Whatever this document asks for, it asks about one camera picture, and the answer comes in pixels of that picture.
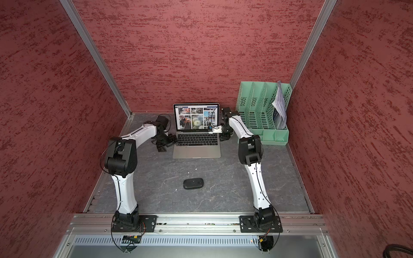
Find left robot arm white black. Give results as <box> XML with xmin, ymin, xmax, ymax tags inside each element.
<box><xmin>104</xmin><ymin>116</ymin><xmax>177</xmax><ymax>231</ymax></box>

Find silver laptop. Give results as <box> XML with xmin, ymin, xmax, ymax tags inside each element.
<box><xmin>173</xmin><ymin>103</ymin><xmax>221</xmax><ymax>159</ymax></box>

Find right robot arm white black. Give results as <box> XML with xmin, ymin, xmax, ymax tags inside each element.
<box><xmin>220</xmin><ymin>107</ymin><xmax>277</xmax><ymax>232</ymax></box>

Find papers in organizer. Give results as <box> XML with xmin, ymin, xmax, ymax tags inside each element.
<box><xmin>272</xmin><ymin>81</ymin><xmax>287</xmax><ymax>130</ymax></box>

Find black cable bottom right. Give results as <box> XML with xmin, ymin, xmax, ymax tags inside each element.
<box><xmin>382</xmin><ymin>243</ymin><xmax>413</xmax><ymax>258</ymax></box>

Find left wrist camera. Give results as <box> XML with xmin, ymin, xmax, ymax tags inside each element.
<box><xmin>156</xmin><ymin>115</ymin><xmax>170</xmax><ymax>131</ymax></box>

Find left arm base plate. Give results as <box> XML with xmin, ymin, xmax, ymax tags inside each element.
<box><xmin>111</xmin><ymin>213</ymin><xmax>158</xmax><ymax>233</ymax></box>

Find black wireless mouse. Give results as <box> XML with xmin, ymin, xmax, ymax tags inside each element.
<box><xmin>183</xmin><ymin>178</ymin><xmax>204</xmax><ymax>190</ymax></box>

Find aluminium front rail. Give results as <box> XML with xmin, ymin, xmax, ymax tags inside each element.
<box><xmin>66</xmin><ymin>212</ymin><xmax>330</xmax><ymax>235</ymax></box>

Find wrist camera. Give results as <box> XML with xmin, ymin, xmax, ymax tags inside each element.
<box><xmin>156</xmin><ymin>115</ymin><xmax>170</xmax><ymax>131</ymax></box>
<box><xmin>208</xmin><ymin>125</ymin><xmax>222</xmax><ymax>134</ymax></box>

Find green desk file organizer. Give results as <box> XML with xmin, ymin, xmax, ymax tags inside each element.
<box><xmin>236</xmin><ymin>81</ymin><xmax>292</xmax><ymax>146</ymax></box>

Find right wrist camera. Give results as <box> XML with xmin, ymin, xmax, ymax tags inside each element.
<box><xmin>208</xmin><ymin>125</ymin><xmax>222</xmax><ymax>134</ymax></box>

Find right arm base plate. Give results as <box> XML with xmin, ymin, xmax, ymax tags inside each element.
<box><xmin>238</xmin><ymin>215</ymin><xmax>284</xmax><ymax>233</ymax></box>

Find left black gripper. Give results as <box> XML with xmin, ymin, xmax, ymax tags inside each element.
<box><xmin>154</xmin><ymin>132</ymin><xmax>179</xmax><ymax>151</ymax></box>

